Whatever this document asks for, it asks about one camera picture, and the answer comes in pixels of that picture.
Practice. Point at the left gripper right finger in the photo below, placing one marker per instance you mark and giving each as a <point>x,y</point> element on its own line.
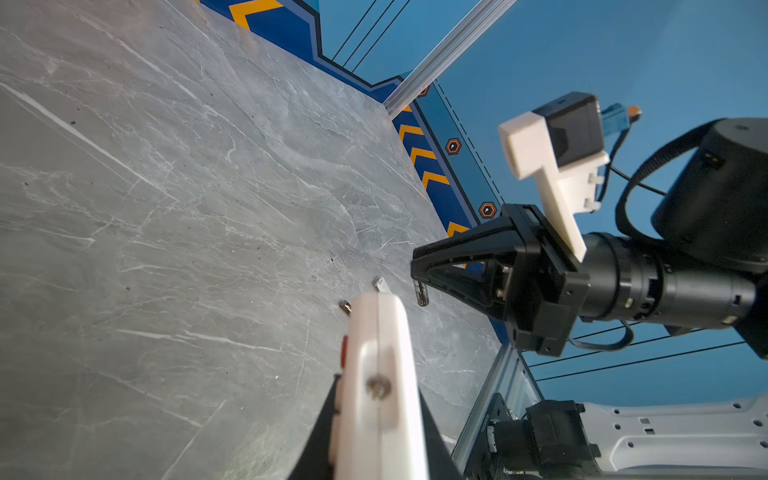
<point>439,461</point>

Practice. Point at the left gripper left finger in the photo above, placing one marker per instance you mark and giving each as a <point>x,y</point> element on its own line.
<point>313,463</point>

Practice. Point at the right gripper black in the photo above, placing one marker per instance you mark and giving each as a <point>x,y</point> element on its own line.
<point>619,279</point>

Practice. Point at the white remote control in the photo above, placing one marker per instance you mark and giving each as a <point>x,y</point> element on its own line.
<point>377,429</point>

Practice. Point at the white battery cover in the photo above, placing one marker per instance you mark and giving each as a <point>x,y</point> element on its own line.
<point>381,285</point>

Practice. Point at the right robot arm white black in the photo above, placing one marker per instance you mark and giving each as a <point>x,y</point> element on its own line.
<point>716,212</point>

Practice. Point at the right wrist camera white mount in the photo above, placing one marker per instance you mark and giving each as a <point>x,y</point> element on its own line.
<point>561,145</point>

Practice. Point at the right aluminium corner post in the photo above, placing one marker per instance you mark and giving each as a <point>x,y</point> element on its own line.
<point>462,36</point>

